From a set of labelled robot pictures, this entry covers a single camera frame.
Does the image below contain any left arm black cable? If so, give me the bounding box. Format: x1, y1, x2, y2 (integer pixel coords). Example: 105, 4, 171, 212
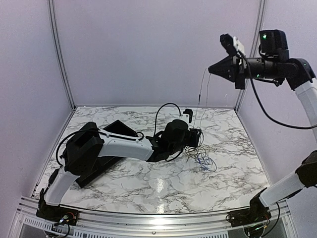
55, 103, 183, 169

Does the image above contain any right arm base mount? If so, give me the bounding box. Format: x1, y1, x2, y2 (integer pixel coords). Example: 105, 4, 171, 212
225, 192, 271, 227

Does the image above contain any left aluminium corner post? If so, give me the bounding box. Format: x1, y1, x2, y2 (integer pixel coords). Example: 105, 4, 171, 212
47, 0, 76, 111

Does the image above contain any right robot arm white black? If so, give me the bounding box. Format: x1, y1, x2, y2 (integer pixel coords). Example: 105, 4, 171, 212
208, 30, 317, 213

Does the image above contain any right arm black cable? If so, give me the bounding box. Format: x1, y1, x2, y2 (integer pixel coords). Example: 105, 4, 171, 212
237, 53, 317, 130

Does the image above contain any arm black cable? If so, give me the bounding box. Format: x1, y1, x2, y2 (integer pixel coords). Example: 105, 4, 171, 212
55, 103, 183, 169
237, 53, 317, 130

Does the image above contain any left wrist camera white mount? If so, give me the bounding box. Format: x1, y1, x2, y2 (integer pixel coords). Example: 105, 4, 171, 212
180, 108, 193, 124

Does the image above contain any black compartment tray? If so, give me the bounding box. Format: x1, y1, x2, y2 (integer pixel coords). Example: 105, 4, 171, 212
76, 120, 137, 188

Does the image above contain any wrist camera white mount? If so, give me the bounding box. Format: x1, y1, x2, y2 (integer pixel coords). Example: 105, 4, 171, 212
180, 108, 193, 124
220, 34, 245, 57

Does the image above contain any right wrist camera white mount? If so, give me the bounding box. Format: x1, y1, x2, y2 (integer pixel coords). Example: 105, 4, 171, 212
220, 34, 245, 57

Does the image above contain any yellow cable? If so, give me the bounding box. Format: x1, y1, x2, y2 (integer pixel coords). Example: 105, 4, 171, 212
194, 68, 211, 129

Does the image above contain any aluminium front frame rail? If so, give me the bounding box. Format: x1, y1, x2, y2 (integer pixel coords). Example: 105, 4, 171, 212
8, 197, 298, 238

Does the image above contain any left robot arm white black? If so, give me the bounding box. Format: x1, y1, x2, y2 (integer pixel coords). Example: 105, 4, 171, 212
38, 119, 202, 216

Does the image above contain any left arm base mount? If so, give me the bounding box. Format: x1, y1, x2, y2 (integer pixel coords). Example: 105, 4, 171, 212
36, 202, 79, 226

